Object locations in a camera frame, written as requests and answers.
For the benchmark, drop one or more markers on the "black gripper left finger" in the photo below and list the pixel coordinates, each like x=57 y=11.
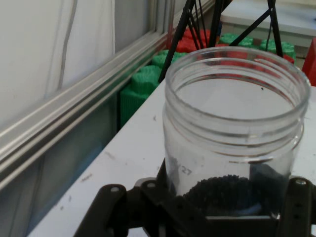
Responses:
x=153 y=209

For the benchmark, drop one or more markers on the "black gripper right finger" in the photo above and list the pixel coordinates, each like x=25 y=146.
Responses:
x=296 y=209

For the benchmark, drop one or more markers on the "clear jar of black seeds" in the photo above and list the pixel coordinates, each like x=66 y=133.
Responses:
x=222 y=138

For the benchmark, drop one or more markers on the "green foam block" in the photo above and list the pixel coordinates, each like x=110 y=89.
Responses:
x=230 y=39
x=160 y=58
x=138 y=93
x=286 y=49

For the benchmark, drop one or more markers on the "large red foam block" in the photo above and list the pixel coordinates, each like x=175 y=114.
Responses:
x=309 y=61

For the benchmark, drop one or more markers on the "black tripod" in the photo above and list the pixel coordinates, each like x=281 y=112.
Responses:
x=174 y=40

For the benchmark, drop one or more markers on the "aluminium wall rail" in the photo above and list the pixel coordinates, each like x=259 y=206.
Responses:
x=74 y=98

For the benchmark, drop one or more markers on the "grey wall conduit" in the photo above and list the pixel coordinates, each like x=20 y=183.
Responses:
x=65 y=44

